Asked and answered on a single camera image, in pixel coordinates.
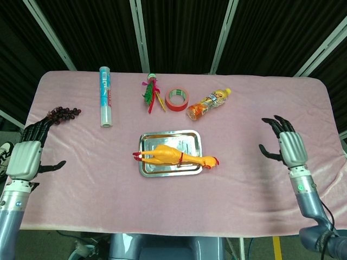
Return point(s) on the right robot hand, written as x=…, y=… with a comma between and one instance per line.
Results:
x=294, y=149

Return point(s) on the colourful feather shuttlecock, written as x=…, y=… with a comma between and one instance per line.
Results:
x=149, y=93

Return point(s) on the pink table cloth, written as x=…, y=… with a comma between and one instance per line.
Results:
x=108, y=189

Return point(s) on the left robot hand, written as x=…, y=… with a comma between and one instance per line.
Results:
x=24, y=159

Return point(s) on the white frame post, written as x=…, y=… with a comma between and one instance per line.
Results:
x=51, y=38
x=223, y=35
x=141, y=35
x=12, y=119
x=322, y=48

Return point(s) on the black curtain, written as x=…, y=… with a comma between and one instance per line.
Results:
x=184, y=27

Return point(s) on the orange drink bottle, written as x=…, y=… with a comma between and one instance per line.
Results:
x=206, y=105

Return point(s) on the cling film roll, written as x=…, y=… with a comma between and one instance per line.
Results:
x=105, y=97

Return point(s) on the dark red grape bunch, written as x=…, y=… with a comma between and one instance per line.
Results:
x=65, y=112

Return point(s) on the red tape roll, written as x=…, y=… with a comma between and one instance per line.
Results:
x=174, y=107

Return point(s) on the grey robot torso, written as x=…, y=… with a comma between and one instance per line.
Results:
x=168, y=247

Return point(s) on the white sneaker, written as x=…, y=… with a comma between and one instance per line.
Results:
x=5, y=155

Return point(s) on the stainless steel tray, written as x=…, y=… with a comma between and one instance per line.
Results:
x=168, y=172

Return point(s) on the yellow rubber chicken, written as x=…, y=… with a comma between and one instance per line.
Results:
x=168, y=155

